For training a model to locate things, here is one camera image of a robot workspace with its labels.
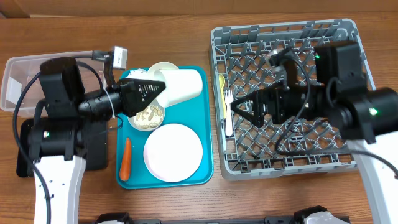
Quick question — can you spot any grey bowl with rice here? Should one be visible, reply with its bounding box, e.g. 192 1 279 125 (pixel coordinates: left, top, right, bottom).
128 104 165 131

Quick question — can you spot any white plastic cup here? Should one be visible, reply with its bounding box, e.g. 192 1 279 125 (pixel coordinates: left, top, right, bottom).
154 69 203 108

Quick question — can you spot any white plastic fork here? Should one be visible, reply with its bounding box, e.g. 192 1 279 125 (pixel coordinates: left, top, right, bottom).
224 90 233 137

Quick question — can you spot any yellow plastic spoon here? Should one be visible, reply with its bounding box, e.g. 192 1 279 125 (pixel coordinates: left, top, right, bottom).
218 73 226 119

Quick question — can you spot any orange carrot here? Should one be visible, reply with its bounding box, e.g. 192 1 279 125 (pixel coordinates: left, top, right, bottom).
119 138 131 182

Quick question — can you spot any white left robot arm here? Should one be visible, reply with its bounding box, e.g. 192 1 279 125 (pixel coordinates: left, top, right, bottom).
14 57 166 223

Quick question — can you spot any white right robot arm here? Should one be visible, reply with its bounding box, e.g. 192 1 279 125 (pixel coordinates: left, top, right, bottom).
230 40 397 223

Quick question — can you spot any grey dishwasher rack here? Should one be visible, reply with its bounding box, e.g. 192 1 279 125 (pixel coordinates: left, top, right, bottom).
210 19 361 180

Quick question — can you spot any crumpled white napkin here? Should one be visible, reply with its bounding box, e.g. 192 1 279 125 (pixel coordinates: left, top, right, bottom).
126 69 150 80

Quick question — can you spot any white bowl with peanuts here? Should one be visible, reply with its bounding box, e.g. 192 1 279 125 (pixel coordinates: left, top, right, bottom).
147 62 178 75

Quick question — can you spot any black tray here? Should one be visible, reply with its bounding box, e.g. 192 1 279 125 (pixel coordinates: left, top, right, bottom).
16 118 108 178

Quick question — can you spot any clear plastic bin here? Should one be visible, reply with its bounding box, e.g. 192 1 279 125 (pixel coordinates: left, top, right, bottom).
1 51 106 118

